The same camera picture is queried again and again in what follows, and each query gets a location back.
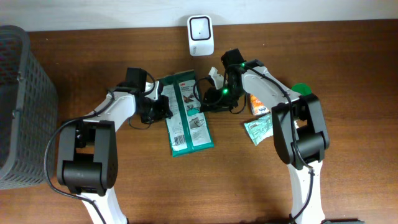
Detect green 3M gloves package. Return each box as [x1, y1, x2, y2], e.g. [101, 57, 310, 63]
[160, 70, 214, 157]

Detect small orange box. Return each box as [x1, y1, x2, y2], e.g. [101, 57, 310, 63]
[249, 95, 270, 116]

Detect light green pouch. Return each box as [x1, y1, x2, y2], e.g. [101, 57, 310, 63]
[244, 114, 274, 146]

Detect green lid plastic jar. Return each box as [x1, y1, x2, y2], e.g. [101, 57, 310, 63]
[292, 83, 312, 96]

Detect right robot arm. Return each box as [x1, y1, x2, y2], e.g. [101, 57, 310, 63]
[200, 49, 330, 223]

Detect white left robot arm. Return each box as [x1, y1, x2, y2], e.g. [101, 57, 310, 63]
[57, 68, 173, 223]

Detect dark mesh basket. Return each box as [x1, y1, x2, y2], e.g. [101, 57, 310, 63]
[1, 25, 58, 190]

